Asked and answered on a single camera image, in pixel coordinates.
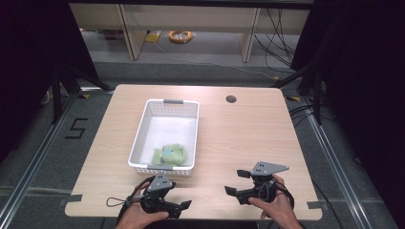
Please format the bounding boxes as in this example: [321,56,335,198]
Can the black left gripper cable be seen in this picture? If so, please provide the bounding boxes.
[105,175,157,225]

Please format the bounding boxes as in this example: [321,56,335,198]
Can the person's left hand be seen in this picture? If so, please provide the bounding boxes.
[115,181,170,229]

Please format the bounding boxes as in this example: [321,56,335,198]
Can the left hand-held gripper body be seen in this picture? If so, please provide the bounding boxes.
[139,173,177,215]

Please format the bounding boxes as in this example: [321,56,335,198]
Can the yellow packet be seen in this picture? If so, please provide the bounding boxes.
[144,30,163,44]

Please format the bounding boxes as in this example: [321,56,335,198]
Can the aluminium floor rail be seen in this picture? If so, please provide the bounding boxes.
[301,94,374,229]
[0,91,80,225]

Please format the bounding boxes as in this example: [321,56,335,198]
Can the black floor cables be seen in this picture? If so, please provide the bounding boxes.
[287,102,336,129]

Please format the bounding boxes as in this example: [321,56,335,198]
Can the plain green mitten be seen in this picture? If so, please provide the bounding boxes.
[151,146,166,166]

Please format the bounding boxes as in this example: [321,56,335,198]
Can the thin white floor cable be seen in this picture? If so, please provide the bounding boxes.
[152,40,279,81]

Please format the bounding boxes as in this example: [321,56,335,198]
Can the orange cable coil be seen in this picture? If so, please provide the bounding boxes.
[167,30,194,45]

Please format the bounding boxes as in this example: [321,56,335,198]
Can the green mitten with face print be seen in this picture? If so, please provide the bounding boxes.
[160,143,188,167]

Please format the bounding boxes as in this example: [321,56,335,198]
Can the hanging black cables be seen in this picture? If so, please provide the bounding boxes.
[252,8,298,69]

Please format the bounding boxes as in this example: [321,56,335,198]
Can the person's right hand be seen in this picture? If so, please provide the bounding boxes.
[247,174,304,229]

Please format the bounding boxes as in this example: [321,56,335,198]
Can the black metal stand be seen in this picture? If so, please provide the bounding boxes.
[270,62,323,126]
[50,64,113,126]

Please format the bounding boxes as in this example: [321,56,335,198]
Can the white plastic basket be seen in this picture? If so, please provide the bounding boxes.
[127,98,201,177]

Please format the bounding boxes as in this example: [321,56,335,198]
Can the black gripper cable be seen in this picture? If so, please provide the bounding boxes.
[105,175,157,225]
[275,179,346,229]

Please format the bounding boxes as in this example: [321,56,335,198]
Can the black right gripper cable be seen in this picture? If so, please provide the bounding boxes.
[275,179,346,229]

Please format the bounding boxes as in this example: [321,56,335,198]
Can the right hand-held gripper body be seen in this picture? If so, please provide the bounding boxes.
[249,160,290,204]

